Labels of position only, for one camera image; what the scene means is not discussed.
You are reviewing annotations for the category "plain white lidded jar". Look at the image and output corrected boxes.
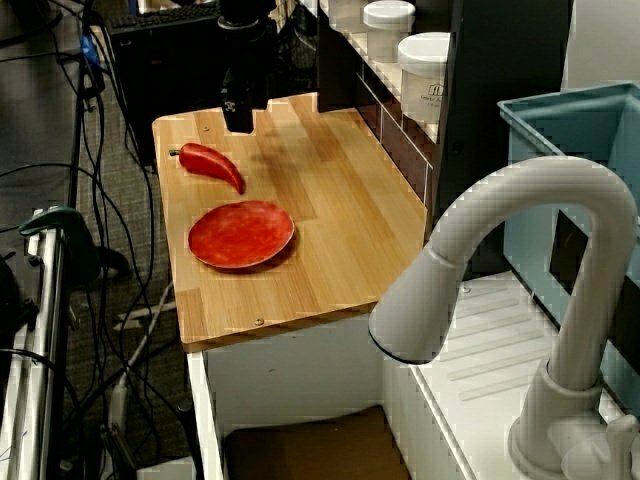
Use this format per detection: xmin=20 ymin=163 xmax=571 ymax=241
xmin=362 ymin=0 xmax=417 ymax=64

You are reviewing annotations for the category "long black cable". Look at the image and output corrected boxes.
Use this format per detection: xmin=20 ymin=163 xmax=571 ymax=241
xmin=0 ymin=162 xmax=171 ymax=361

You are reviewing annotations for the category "dark tile backsplash panel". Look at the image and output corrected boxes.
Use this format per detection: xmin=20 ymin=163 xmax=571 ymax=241
xmin=355 ymin=63 xmax=434 ymax=209

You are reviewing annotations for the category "black computer case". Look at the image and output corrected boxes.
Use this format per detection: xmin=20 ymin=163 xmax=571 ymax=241
xmin=107 ymin=19 xmax=231 ymax=169

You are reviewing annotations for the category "white toy kitchen cabinet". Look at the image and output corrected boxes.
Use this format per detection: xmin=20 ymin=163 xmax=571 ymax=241
xmin=186 ymin=312 xmax=481 ymax=480

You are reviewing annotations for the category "black computer keyboard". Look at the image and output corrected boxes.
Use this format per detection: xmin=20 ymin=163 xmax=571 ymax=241
xmin=107 ymin=5 xmax=224 ymax=35

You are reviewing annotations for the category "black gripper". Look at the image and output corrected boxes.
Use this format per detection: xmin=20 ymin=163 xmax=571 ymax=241
xmin=218 ymin=64 xmax=274 ymax=135

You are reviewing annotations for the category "white floor cable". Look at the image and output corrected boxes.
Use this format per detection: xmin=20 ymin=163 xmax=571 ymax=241
xmin=108 ymin=279 xmax=176 ymax=436

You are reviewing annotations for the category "red toy chili pepper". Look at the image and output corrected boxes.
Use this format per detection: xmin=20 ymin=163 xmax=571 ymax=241
xmin=168 ymin=142 xmax=247 ymax=195

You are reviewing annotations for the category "white toy sink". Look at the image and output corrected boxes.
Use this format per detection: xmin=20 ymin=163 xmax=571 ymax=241
xmin=379 ymin=272 xmax=640 ymax=480

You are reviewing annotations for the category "teal plastic bin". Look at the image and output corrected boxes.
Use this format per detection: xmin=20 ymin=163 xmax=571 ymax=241
xmin=496 ymin=82 xmax=640 ymax=431

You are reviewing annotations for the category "white jar with printed label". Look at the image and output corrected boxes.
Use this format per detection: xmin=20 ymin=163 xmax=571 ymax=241
xmin=397 ymin=32 xmax=451 ymax=144

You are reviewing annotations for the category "red round plate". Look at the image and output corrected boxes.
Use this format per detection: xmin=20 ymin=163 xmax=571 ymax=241
xmin=187 ymin=200 xmax=296 ymax=270

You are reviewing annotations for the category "aluminium extrusion frame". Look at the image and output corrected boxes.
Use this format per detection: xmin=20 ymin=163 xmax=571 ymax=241
xmin=0 ymin=224 xmax=70 ymax=480

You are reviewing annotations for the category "white curved faucet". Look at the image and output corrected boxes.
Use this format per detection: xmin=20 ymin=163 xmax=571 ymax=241
xmin=368 ymin=155 xmax=640 ymax=480

